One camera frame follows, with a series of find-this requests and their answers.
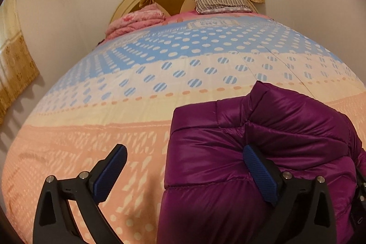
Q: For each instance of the patterned pillow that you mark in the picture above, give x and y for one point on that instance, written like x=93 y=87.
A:
x=220 y=1

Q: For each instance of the folded pink blanket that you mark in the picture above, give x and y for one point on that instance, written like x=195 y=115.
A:
x=134 y=19

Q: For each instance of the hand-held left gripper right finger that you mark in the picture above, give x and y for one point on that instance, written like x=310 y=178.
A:
x=260 y=172

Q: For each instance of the purple puffer jacket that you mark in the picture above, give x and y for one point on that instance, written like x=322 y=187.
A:
x=214 y=152

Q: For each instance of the polka dot quilt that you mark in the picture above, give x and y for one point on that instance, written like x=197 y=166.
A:
x=114 y=89

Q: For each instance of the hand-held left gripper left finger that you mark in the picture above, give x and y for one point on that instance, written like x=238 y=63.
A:
x=111 y=172

